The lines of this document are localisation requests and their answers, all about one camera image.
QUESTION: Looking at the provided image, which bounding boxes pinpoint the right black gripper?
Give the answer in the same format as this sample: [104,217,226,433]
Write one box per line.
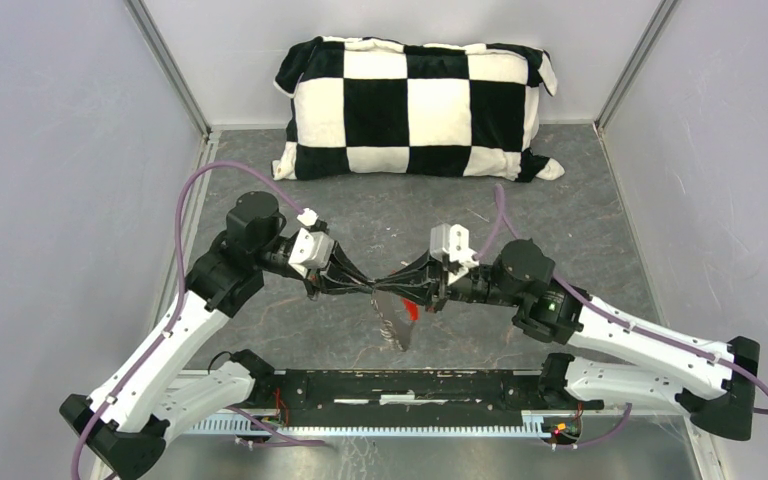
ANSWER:
[374,246,523,312]

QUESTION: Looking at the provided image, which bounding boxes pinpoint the red key tag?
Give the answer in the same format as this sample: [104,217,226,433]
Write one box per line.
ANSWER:
[402,299,420,324]

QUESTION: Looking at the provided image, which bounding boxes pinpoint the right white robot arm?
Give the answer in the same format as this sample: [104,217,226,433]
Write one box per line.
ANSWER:
[374,239,760,441]

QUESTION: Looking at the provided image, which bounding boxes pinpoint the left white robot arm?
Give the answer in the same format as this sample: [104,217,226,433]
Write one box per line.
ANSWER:
[59,191,373,479]

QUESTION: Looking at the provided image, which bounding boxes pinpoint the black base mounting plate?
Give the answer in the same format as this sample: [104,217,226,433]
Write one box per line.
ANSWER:
[234,369,604,428]

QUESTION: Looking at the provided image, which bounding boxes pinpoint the black and white checkered pillow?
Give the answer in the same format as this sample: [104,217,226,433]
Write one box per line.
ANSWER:
[272,36,565,183]

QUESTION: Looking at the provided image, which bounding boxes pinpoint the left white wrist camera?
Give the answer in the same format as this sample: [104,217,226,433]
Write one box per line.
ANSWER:
[288,228,335,276]

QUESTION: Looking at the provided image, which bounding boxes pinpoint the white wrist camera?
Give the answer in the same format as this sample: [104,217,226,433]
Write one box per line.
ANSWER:
[288,228,335,276]
[429,223,479,269]

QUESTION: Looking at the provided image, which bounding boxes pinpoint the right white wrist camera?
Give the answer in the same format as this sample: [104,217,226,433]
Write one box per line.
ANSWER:
[429,223,479,269]

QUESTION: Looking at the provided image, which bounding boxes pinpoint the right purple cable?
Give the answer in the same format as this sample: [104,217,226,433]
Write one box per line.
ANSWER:
[475,182,768,452]

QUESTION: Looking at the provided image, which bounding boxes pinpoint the purple cable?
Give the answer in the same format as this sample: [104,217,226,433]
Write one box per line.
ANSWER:
[475,182,768,452]
[69,160,320,480]

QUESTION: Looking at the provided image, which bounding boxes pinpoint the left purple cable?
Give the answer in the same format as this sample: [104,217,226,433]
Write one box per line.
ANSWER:
[69,160,320,480]

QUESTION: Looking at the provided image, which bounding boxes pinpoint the white slotted cable duct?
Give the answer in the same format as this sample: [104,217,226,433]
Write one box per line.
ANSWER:
[185,413,550,439]

